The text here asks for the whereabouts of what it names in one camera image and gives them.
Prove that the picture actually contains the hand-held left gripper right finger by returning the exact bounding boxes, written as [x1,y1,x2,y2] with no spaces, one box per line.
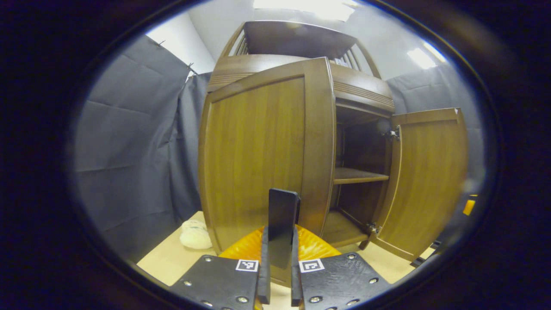
[291,224,392,310]

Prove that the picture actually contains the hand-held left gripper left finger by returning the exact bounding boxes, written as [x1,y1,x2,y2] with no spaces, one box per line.
[170,227,271,310]

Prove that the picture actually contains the wooden shoe cabinet door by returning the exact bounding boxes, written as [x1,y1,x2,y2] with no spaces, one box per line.
[371,108,469,262]
[198,57,336,288]

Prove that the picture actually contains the black door handle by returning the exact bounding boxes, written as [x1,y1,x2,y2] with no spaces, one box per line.
[268,188,300,270]

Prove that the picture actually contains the wooden double-door shoe cabinet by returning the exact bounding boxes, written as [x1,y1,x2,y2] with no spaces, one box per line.
[198,20,469,288]

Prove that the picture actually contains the wooden cabinet inner shelf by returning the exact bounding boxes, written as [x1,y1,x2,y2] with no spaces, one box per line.
[334,167,389,185]

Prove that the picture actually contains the white plush toy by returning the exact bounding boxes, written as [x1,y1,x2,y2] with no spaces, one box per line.
[180,220,213,249]

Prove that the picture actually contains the small ceiling light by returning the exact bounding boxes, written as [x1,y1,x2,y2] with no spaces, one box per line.
[408,48,436,69]

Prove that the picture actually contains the black backdrop cloth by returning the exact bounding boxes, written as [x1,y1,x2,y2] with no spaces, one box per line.
[71,34,487,263]

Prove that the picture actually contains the large rectangular ceiling light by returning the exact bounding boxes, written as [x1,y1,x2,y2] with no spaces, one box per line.
[253,0,360,21]

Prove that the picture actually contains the small black bracket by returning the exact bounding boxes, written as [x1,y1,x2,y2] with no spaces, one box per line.
[411,241,444,267]

